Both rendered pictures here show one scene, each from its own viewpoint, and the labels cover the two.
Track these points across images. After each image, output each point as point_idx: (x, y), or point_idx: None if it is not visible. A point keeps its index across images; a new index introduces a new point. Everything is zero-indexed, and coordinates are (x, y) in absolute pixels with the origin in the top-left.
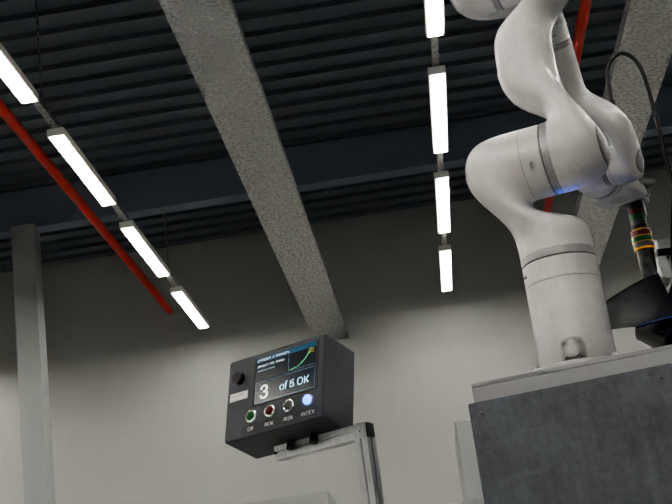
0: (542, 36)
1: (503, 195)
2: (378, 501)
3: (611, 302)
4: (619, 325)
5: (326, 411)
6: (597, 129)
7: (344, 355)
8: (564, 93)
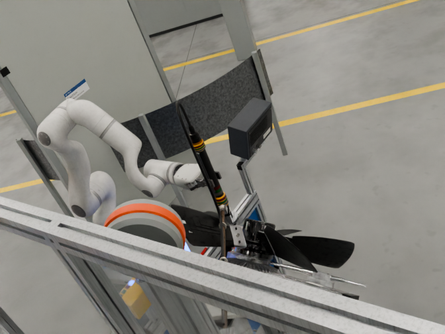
0: (63, 161)
1: None
2: (246, 189)
3: None
4: None
5: (232, 152)
6: (71, 208)
7: (239, 133)
8: (69, 187)
